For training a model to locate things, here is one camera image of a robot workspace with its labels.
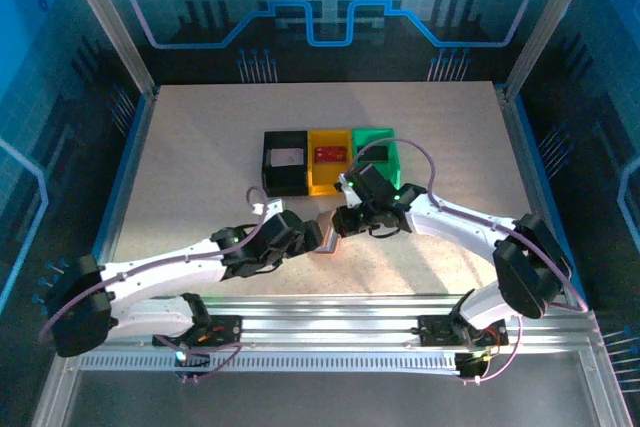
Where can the yellow plastic bin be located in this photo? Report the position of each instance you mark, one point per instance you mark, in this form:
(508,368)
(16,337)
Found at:
(325,179)

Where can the red card with print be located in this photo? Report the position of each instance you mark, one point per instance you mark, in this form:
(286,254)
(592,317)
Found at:
(330,155)

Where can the black plastic bin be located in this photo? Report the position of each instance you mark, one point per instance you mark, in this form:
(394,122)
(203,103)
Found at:
(285,182)

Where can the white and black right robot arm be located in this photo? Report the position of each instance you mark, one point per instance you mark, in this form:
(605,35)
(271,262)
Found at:
(460,222)

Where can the black card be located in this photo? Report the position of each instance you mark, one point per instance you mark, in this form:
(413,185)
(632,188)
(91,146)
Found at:
(377,153)

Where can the aluminium corner post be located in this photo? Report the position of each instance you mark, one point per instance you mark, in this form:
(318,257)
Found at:
(110,22)
(547,22)

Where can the pink card holder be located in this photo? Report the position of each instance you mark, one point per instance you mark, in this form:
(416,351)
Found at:
(327,242)

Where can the green plastic bin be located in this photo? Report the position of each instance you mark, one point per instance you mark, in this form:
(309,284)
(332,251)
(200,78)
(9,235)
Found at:
(395,167)

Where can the white card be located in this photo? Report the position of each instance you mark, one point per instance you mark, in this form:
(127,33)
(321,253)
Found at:
(287,158)

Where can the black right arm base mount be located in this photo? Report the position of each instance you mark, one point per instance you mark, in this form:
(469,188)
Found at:
(435,329)

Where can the blue table edge strip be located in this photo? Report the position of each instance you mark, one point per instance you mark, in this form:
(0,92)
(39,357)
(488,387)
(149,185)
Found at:
(542,174)
(123,174)

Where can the aluminium side rail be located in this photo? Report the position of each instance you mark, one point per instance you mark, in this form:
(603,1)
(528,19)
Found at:
(526,172)

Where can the black connector box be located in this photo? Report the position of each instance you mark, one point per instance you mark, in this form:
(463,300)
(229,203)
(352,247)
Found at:
(192,372)
(472,367)

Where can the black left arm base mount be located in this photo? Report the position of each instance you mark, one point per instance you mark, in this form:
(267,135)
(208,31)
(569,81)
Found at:
(230,329)

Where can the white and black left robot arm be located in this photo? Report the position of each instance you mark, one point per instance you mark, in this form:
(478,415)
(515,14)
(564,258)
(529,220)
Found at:
(160,272)

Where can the aluminium rail beam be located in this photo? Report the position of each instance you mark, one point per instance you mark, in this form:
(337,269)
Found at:
(325,319)

